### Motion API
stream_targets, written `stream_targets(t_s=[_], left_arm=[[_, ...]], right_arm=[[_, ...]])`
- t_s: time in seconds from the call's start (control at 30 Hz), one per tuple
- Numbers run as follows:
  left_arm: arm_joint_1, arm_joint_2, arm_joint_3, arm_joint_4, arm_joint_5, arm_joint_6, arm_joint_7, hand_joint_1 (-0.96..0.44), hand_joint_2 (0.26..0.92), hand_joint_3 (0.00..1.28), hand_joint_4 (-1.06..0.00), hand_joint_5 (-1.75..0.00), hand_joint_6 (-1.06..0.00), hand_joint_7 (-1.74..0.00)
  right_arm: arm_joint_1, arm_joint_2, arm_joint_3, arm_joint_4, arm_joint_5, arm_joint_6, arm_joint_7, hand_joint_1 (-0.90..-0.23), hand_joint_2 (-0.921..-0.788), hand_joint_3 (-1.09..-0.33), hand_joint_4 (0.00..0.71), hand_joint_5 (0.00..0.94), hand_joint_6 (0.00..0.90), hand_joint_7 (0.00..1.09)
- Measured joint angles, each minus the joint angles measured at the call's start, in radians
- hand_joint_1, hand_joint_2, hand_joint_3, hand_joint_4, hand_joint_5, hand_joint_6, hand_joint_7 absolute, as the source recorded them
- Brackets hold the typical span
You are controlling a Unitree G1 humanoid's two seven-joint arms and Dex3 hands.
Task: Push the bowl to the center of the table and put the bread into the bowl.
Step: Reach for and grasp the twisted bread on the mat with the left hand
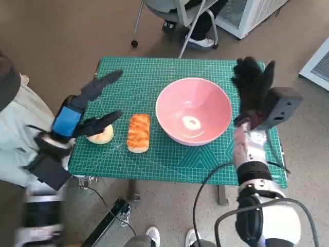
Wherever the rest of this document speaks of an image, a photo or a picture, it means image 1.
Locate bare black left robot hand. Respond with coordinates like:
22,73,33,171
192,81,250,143
50,70,123,142

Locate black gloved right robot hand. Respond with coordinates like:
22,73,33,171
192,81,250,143
231,57,277,129

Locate round pale toy bread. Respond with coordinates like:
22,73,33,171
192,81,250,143
86,123,114,145

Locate long orange striped toy bread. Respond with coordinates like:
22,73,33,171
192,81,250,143
126,113,151,154

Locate pink bowl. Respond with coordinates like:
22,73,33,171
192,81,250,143
155,77,233,147

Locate person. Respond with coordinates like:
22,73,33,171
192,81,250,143
161,0,228,48
123,226,216,247
0,50,70,188

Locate white mesh cabinet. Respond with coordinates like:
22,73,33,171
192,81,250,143
214,0,290,40
299,37,329,91

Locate grey table leg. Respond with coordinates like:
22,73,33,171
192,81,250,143
217,184,229,206
127,179,141,201

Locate green cutting mat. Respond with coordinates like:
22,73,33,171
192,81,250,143
67,56,288,188

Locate grey office chair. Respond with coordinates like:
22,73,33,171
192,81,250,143
131,0,219,59

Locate black metal bar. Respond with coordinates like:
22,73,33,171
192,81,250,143
81,197,132,247

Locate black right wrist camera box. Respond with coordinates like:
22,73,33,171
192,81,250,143
257,86,303,131

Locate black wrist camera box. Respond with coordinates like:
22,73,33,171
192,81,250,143
25,151,72,191
257,86,303,131

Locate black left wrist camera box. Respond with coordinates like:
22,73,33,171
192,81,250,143
25,151,72,191

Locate black floor cable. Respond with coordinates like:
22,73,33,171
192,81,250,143
84,180,138,236

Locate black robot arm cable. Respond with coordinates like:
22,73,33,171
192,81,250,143
193,161,236,247

